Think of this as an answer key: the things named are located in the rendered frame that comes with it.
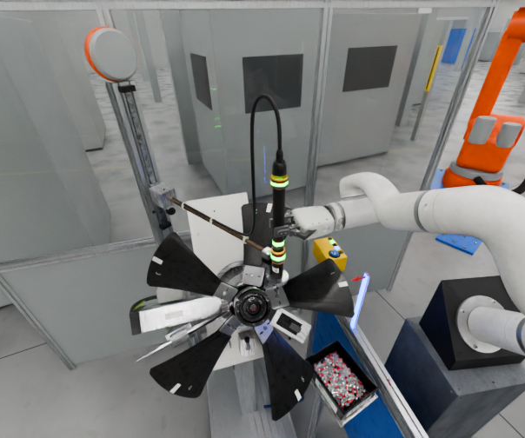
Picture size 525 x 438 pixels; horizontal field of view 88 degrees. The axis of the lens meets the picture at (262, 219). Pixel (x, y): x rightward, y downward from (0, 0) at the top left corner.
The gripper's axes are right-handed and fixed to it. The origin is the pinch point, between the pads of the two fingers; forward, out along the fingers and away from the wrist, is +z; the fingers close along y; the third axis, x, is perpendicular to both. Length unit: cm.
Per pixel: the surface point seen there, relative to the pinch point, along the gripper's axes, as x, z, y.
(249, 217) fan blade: -10.3, 4.2, 21.8
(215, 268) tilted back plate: -34.4, 18.9, 24.4
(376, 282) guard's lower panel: -133, -112, 70
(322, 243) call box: -41, -34, 33
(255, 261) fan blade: -19.1, 5.3, 8.0
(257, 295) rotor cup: -23.9, 7.6, -2.7
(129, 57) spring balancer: 39, 36, 58
